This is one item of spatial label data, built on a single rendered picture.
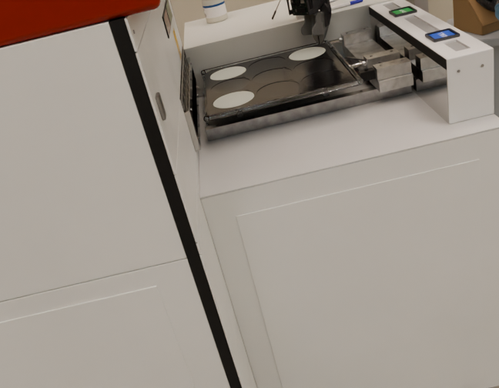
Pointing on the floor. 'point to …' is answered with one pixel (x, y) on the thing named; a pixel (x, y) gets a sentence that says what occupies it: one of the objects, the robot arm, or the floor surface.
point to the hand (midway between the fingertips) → (321, 38)
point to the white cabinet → (373, 269)
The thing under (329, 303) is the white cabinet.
